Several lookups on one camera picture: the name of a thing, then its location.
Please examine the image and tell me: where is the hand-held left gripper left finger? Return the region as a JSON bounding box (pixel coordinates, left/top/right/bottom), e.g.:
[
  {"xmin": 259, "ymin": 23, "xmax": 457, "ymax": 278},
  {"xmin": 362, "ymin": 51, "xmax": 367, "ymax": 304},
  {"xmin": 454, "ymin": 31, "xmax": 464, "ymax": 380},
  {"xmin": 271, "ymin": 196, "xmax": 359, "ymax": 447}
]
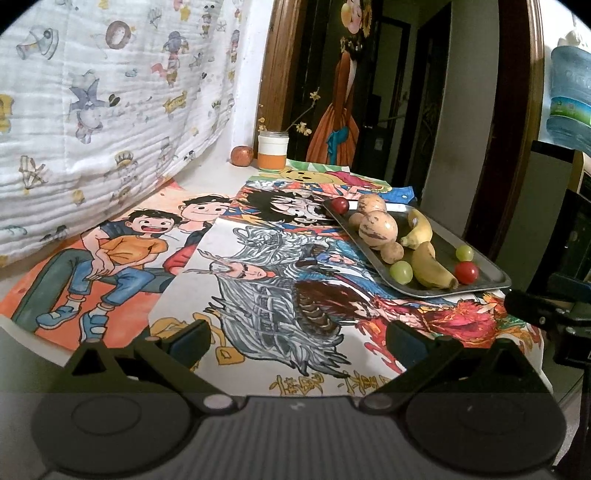
[{"xmin": 62, "ymin": 318, "xmax": 241, "ymax": 414}]

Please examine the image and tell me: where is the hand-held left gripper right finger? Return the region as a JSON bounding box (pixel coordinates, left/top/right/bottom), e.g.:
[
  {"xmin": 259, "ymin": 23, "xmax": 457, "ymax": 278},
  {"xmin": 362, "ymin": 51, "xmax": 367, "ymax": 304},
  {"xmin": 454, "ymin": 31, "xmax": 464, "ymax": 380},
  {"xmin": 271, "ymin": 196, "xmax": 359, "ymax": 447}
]
[{"xmin": 358, "ymin": 319, "xmax": 544, "ymax": 412}]

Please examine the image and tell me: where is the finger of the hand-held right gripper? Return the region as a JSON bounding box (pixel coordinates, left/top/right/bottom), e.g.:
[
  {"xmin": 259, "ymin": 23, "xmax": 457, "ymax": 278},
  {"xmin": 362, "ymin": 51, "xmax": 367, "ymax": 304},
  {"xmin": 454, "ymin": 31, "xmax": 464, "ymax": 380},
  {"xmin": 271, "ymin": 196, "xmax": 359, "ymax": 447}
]
[
  {"xmin": 549, "ymin": 271, "xmax": 591, "ymax": 301},
  {"xmin": 504, "ymin": 288, "xmax": 578, "ymax": 332}
]

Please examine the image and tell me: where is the metal baking tray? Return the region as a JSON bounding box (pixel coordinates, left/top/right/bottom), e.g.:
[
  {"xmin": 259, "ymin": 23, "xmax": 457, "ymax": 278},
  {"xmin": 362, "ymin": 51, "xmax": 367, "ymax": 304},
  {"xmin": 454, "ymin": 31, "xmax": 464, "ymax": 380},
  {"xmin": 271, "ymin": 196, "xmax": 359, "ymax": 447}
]
[{"xmin": 322, "ymin": 198, "xmax": 512, "ymax": 298}]

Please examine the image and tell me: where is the yellow banana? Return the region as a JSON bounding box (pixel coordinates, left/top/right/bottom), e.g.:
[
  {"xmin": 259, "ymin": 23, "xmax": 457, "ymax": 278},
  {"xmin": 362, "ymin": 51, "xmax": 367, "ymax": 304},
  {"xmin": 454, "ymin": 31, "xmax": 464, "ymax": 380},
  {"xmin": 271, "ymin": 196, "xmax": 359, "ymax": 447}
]
[
  {"xmin": 410, "ymin": 241, "xmax": 459, "ymax": 291},
  {"xmin": 400, "ymin": 209, "xmax": 434, "ymax": 250}
]

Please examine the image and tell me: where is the large striped pepino melon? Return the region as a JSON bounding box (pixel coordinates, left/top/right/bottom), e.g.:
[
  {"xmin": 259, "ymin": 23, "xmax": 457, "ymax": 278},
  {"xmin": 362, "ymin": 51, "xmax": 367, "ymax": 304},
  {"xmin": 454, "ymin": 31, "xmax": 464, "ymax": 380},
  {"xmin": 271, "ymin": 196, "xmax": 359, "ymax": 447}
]
[{"xmin": 359, "ymin": 210, "xmax": 399, "ymax": 245}]

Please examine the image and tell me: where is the small striped pepino melon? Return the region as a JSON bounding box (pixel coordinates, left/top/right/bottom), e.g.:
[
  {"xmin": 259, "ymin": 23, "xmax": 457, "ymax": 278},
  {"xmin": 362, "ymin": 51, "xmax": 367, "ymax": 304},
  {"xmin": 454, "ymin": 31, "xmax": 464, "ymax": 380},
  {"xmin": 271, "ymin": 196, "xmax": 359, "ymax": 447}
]
[{"xmin": 357, "ymin": 194, "xmax": 387, "ymax": 215}]

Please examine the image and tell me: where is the cartoon boys drawing sheet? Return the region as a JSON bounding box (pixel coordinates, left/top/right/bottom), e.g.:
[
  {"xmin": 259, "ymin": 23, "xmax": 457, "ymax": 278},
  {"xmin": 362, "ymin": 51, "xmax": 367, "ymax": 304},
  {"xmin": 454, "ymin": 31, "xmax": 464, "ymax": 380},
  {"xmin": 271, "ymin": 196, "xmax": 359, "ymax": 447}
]
[{"xmin": 0, "ymin": 178, "xmax": 232, "ymax": 352}]

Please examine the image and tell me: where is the water dispenser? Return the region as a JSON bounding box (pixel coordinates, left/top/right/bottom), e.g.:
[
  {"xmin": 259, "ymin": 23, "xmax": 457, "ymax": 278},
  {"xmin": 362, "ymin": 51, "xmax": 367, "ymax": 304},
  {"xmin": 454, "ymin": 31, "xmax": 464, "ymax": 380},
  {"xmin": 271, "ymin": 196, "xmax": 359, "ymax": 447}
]
[{"xmin": 530, "ymin": 138, "xmax": 591, "ymax": 278}]

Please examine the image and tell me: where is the colourful yellow bear drawing sheet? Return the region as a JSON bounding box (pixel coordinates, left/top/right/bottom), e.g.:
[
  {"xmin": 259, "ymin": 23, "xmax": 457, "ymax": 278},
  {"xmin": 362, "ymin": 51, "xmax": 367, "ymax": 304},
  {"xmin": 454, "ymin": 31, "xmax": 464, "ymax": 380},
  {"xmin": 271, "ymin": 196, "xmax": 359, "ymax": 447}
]
[{"xmin": 228, "ymin": 159, "xmax": 419, "ymax": 232}]

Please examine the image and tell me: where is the blue water jug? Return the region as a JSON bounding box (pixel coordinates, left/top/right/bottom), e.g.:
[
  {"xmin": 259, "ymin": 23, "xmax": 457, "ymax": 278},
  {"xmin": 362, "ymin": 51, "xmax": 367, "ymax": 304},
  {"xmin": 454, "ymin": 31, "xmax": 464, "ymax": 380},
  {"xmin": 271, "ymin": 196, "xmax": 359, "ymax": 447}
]
[{"xmin": 546, "ymin": 28, "xmax": 591, "ymax": 151}]

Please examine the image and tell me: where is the white and orange jar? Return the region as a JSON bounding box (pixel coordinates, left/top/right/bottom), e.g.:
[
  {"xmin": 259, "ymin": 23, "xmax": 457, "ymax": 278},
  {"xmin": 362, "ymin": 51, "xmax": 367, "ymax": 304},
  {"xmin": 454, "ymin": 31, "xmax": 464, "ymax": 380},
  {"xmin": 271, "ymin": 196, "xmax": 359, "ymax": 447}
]
[{"xmin": 257, "ymin": 130, "xmax": 289, "ymax": 172}]

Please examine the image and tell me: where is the dried yellow flower sprig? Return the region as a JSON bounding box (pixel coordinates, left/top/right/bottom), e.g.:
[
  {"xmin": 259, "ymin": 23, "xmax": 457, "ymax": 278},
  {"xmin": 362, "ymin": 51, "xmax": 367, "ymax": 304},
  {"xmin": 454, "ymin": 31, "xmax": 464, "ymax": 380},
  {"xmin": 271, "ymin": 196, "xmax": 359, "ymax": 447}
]
[{"xmin": 259, "ymin": 88, "xmax": 320, "ymax": 138}]

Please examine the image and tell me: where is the white cartoon printed blanket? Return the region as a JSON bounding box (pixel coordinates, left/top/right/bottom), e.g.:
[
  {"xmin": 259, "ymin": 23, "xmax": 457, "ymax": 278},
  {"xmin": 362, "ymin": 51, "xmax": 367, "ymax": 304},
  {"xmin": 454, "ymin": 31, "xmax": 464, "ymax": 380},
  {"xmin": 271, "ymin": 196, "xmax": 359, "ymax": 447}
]
[{"xmin": 0, "ymin": 0, "xmax": 243, "ymax": 268}]

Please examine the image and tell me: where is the brown wooden door frame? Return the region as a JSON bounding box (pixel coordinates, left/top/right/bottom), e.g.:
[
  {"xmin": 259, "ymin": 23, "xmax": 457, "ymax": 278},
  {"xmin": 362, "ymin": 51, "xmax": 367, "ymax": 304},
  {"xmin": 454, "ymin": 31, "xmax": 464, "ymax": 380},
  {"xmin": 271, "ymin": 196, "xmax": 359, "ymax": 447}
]
[
  {"xmin": 256, "ymin": 0, "xmax": 308, "ymax": 139},
  {"xmin": 464, "ymin": 0, "xmax": 548, "ymax": 259}
]

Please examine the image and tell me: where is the wall poster orange dress figure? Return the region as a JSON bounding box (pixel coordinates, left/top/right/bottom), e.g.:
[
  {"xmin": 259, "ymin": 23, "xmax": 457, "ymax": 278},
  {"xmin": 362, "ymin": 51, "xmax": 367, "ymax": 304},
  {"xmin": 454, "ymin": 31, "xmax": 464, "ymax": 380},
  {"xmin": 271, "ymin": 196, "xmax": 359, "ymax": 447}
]
[{"xmin": 307, "ymin": 0, "xmax": 376, "ymax": 167}]

